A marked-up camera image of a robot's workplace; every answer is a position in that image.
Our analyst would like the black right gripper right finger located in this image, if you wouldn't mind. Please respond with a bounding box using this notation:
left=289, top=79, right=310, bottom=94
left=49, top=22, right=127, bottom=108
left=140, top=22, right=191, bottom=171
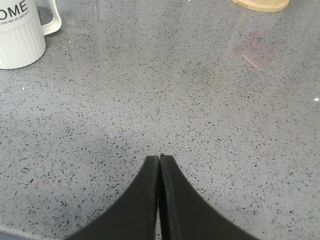
left=159, top=155, right=256, bottom=240

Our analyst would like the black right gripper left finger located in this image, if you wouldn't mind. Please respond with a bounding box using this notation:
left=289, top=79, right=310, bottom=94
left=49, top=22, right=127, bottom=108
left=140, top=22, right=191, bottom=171
left=67, top=156, right=160, bottom=240

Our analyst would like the white HOME mug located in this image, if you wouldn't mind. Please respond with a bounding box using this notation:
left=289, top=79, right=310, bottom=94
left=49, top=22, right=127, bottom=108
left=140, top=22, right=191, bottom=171
left=0, top=0, right=62, bottom=70

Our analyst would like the wooden mug tree stand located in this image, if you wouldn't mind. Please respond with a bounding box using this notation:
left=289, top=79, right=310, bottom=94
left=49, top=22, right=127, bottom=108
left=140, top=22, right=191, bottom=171
left=232, top=0, right=290, bottom=13

